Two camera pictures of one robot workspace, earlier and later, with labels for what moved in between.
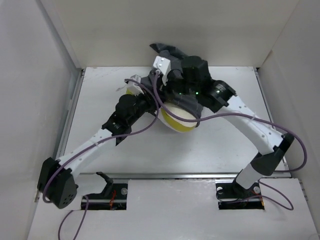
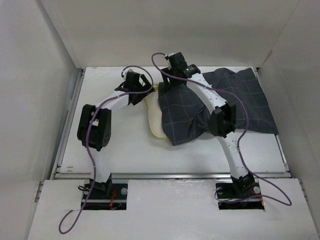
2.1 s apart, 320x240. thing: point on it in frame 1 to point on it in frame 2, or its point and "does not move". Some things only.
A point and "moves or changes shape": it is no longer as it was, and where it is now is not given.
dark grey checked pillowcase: x=170 y=58 moves or changes shape
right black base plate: x=232 y=196 does not move
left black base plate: x=113 y=197 does not move
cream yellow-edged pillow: x=177 y=118 to x=155 y=114
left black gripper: x=152 y=107 to x=139 y=98
